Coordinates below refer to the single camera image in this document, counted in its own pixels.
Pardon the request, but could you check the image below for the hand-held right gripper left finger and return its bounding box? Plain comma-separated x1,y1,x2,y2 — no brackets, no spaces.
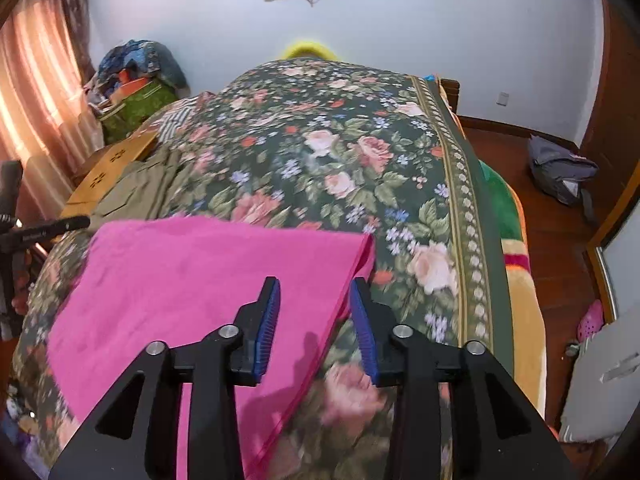
48,276,282,480

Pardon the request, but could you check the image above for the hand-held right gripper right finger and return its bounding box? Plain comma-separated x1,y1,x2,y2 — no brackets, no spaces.
349,277,590,480

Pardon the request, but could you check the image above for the pink towel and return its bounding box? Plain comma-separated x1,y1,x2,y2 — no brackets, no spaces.
47,215,376,480

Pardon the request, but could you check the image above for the colourful plush blanket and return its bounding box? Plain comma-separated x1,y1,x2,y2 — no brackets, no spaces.
478,160,548,411

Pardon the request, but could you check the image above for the floral bed blanket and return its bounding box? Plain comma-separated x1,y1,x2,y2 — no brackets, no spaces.
7,58,512,480

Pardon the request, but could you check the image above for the olive green garment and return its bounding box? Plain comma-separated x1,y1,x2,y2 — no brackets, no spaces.
89,149,196,222

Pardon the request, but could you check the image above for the cardboard box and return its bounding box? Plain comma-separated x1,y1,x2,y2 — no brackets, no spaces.
59,132,160,221

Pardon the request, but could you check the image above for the pink slipper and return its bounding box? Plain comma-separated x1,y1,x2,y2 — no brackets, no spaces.
577,300,605,343

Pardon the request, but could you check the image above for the striped cloth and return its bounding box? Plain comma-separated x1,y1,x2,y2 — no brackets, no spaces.
156,98,201,144

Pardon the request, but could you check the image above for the grey bag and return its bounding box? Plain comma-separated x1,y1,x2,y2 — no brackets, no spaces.
528,135,600,207

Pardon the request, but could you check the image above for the green patterned box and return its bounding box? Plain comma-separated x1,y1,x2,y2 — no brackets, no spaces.
98,82,179,145

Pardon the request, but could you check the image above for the black tripod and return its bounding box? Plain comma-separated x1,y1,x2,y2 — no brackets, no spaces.
0,160,92,341

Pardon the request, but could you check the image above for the yellow pillow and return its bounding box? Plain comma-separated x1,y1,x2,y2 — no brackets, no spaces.
283,40,338,61

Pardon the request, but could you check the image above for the pile of clothes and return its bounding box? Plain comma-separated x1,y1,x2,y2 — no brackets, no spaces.
83,39,188,102

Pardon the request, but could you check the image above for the pink curtain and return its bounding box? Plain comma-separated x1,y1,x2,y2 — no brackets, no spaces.
0,0,105,211

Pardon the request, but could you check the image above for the wooden wardrobe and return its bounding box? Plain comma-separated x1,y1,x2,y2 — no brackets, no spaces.
580,0,640,211

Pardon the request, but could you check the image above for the wooden bed frame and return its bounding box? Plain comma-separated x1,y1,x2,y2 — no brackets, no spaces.
438,77,461,113

